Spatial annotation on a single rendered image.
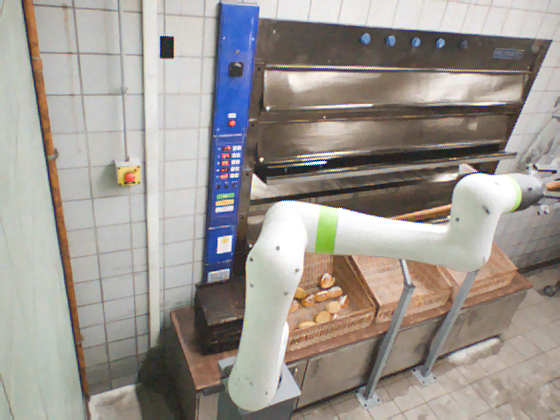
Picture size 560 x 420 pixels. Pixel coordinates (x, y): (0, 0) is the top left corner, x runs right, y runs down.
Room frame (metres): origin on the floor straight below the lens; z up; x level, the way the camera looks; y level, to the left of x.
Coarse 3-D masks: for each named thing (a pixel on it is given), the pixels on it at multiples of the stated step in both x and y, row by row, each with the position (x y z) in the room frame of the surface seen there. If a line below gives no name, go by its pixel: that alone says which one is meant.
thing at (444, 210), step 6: (546, 186) 1.12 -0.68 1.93; (552, 186) 1.11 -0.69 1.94; (558, 186) 1.09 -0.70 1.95; (450, 204) 1.35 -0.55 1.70; (426, 210) 1.42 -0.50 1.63; (432, 210) 1.40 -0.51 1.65; (438, 210) 1.37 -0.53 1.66; (444, 210) 1.35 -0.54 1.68; (450, 210) 1.33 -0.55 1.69; (396, 216) 1.53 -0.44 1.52; (402, 216) 1.50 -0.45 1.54; (408, 216) 1.47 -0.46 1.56; (414, 216) 1.45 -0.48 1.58; (420, 216) 1.43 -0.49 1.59; (426, 216) 1.41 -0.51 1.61; (432, 216) 1.39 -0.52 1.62
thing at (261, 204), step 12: (408, 180) 2.58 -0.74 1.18; (420, 180) 2.62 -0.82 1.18; (432, 180) 2.65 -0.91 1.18; (444, 180) 2.68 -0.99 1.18; (456, 180) 2.74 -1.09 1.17; (312, 192) 2.21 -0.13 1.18; (324, 192) 2.24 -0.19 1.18; (336, 192) 2.26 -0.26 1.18; (348, 192) 2.29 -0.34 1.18; (360, 192) 2.32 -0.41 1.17; (372, 192) 2.37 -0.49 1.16; (384, 192) 2.42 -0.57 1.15; (252, 204) 1.98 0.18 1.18; (264, 204) 2.00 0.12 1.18
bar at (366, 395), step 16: (432, 224) 2.13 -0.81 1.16; (464, 288) 2.06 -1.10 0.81; (400, 304) 1.81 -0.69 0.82; (400, 320) 1.81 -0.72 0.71; (448, 320) 2.06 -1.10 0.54; (384, 352) 1.80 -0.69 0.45; (432, 352) 2.06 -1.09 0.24; (416, 368) 2.11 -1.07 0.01; (368, 384) 1.82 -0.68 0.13; (368, 400) 1.80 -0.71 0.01
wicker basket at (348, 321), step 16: (304, 256) 2.11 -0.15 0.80; (320, 256) 2.17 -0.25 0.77; (336, 256) 2.20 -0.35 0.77; (304, 272) 2.09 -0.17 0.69; (336, 272) 2.17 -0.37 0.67; (352, 272) 2.05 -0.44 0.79; (304, 288) 2.07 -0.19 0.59; (320, 288) 2.09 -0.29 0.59; (352, 288) 2.03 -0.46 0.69; (320, 304) 1.95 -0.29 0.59; (352, 304) 1.99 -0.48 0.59; (368, 304) 1.90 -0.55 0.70; (288, 320) 1.78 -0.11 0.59; (304, 320) 1.81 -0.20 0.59; (336, 320) 1.71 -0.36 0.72; (352, 320) 1.78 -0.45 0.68; (368, 320) 1.85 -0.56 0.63; (320, 336) 1.67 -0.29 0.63; (336, 336) 1.73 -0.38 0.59; (288, 352) 1.57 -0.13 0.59
